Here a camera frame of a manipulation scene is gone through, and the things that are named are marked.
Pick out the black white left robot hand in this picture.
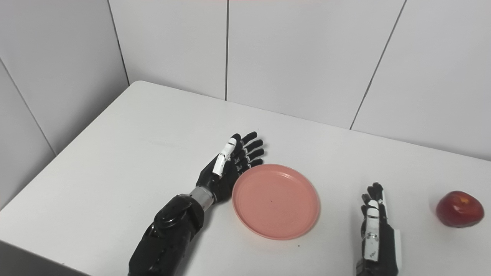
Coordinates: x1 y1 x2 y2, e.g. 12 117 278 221
196 131 265 203

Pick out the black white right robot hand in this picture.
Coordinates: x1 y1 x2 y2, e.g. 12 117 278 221
356 182 402 276

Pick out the pink round plate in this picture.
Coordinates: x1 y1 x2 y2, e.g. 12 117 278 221
232 164 321 241

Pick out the red apple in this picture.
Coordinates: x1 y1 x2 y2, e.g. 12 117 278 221
436 191 484 228

